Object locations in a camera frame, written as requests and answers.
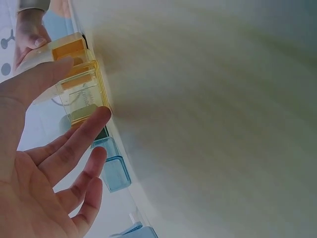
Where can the person's right hand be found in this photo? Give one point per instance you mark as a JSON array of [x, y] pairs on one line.
[[27, 29]]

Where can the person's left hand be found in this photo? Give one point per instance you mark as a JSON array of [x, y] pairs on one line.
[[27, 188]]

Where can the person's left thumb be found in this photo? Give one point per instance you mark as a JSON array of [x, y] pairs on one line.
[[44, 74]]

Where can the person's right thumb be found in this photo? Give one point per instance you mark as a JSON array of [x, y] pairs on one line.
[[37, 39]]

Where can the yellow transparent plastic box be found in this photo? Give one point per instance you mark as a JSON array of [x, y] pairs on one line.
[[84, 81]]

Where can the blue transparent plastic box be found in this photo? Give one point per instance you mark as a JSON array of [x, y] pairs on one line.
[[116, 171], [141, 230]]

